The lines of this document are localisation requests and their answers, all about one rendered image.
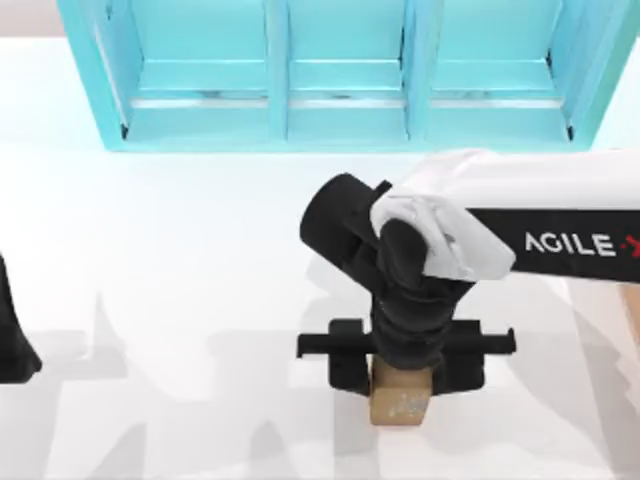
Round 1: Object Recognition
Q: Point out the brown box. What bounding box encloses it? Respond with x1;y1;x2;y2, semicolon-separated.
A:
368;355;432;427

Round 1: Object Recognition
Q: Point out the tan object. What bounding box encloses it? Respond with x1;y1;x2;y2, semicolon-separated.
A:
619;285;640;354

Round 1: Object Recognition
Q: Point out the light blue rack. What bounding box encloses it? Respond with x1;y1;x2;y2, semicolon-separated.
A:
54;0;640;154

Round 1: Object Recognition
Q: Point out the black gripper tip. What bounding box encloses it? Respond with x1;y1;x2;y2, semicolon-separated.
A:
0;254;44;387

